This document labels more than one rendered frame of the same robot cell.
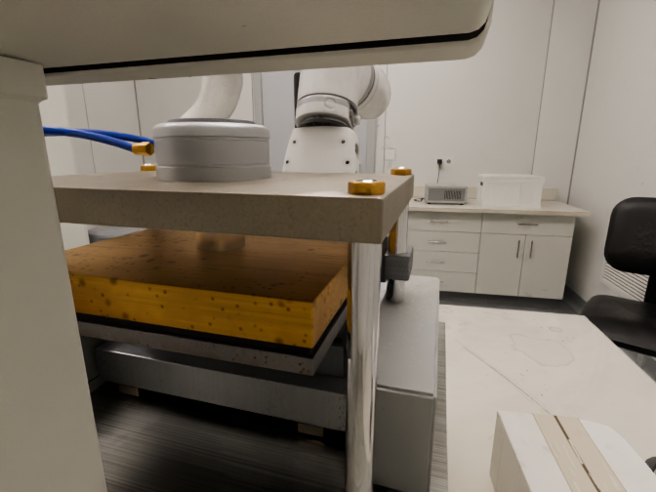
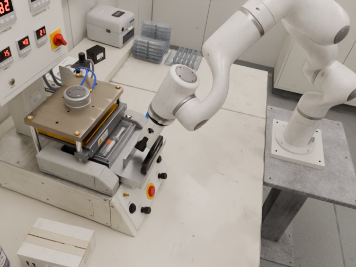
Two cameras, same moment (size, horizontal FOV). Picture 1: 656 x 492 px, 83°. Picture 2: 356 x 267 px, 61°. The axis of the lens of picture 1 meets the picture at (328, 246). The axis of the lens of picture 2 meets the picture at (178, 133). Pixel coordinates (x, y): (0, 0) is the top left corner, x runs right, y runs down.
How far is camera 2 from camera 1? 1.04 m
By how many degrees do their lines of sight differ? 77
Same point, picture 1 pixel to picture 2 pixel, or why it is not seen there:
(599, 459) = (64, 250)
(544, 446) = (74, 236)
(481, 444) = (110, 248)
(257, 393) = not seen: hidden behind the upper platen
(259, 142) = (68, 101)
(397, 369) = (45, 152)
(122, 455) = not seen: hidden behind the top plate
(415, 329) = (61, 159)
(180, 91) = not seen: outside the picture
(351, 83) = (157, 106)
